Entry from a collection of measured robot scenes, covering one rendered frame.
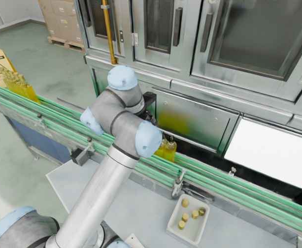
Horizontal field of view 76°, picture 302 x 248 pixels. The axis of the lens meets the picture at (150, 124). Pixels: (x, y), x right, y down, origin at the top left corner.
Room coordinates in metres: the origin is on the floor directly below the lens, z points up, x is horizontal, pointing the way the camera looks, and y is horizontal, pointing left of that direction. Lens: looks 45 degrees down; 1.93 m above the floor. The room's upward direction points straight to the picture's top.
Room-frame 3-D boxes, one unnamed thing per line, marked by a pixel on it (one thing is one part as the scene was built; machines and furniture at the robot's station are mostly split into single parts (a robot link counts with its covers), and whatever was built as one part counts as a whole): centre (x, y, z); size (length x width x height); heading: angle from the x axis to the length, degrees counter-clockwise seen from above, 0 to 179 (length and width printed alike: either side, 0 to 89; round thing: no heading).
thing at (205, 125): (0.69, -0.40, 1.15); 0.90 x 0.03 x 0.34; 61
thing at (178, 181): (0.53, -0.15, 0.95); 0.17 x 0.03 x 0.12; 151
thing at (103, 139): (1.02, 0.61, 0.93); 1.75 x 0.01 x 0.08; 61
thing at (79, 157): (0.80, 0.50, 0.79); 0.08 x 0.08 x 0.08; 61
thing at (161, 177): (0.95, 0.64, 0.93); 1.75 x 0.01 x 0.08; 61
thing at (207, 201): (0.41, -0.22, 0.79); 0.27 x 0.17 x 0.08; 151
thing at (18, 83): (1.31, 1.03, 1.02); 0.06 x 0.06 x 0.28; 61
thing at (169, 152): (0.69, -0.11, 0.99); 0.06 x 0.06 x 0.21; 63
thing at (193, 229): (0.38, -0.21, 0.80); 0.22 x 0.17 x 0.09; 151
